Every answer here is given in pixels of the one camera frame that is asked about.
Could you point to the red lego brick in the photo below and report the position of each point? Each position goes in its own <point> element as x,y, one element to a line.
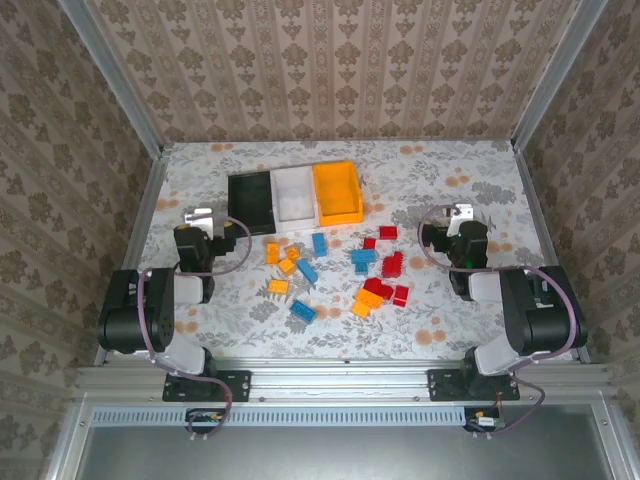
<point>378,286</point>
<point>369,243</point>
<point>393,265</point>
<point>401,295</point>
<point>388,232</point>

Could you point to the orange plastic bin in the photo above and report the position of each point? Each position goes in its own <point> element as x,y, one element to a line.
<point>337,192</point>

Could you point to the black plastic bin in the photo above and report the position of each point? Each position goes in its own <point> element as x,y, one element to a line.
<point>250,200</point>

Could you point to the aluminium frame post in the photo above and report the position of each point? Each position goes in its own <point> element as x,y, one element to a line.
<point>555,75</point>
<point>120,85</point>

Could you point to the orange lego brick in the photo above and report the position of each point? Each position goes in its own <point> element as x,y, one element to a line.
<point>272,252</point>
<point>369,297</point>
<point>286,265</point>
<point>292,252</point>
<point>278,286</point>
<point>361,309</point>

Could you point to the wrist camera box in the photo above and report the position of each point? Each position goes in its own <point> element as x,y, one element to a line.
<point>462,211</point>
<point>197,219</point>

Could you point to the small electronics board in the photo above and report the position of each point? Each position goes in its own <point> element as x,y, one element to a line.
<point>484,421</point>
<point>205,417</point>

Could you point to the blue lego brick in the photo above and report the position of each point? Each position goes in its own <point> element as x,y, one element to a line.
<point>303,310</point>
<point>319,244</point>
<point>307,271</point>
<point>361,269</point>
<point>363,256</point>

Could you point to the floral patterned table cover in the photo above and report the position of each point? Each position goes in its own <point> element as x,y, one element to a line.
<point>350,340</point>

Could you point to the long aluminium base rail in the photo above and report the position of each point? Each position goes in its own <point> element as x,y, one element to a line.
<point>340,380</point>

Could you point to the grey metal panel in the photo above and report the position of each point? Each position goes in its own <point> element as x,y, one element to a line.
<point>325,455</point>

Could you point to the white plastic bin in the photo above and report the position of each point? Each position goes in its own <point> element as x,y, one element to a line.
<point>295,195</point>

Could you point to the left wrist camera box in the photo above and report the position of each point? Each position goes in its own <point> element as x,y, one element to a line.
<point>197,219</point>

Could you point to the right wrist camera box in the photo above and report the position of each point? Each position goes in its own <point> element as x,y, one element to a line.
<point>462,211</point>

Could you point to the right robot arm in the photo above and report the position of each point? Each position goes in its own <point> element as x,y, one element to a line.
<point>540,320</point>

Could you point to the aluminium side rail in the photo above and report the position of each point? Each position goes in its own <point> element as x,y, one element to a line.
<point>542,225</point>
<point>131,250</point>

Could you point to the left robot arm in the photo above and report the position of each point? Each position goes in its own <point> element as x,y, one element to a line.
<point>125,310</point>

